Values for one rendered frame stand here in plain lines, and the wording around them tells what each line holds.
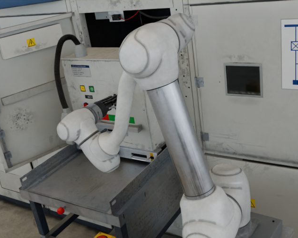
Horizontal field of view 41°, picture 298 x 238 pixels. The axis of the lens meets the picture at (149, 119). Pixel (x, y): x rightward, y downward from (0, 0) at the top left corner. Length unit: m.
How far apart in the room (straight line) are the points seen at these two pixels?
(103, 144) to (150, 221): 0.57
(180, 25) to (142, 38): 0.19
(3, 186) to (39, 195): 1.67
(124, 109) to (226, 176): 0.44
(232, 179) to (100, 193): 0.69
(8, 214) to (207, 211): 2.52
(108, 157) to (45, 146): 0.86
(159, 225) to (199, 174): 0.86
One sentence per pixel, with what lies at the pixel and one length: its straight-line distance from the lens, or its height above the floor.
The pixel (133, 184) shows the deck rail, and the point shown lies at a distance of 1.80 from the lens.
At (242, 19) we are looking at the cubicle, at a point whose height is 1.51.
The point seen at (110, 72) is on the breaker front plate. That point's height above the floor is 1.33.
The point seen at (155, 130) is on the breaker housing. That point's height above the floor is 1.02.
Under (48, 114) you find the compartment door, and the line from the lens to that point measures 2.35.
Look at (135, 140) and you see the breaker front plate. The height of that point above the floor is 0.98.
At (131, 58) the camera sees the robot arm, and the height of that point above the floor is 1.57.
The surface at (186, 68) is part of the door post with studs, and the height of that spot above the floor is 1.27.
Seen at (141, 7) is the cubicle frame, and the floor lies 1.58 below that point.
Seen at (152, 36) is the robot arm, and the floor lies 1.62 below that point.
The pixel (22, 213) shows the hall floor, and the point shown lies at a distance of 3.52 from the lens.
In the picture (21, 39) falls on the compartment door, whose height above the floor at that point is 1.51.
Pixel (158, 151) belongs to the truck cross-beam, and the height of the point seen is 0.93.
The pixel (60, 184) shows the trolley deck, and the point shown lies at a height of 0.85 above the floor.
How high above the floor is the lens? 1.84
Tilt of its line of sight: 23 degrees down
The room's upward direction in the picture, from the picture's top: 9 degrees counter-clockwise
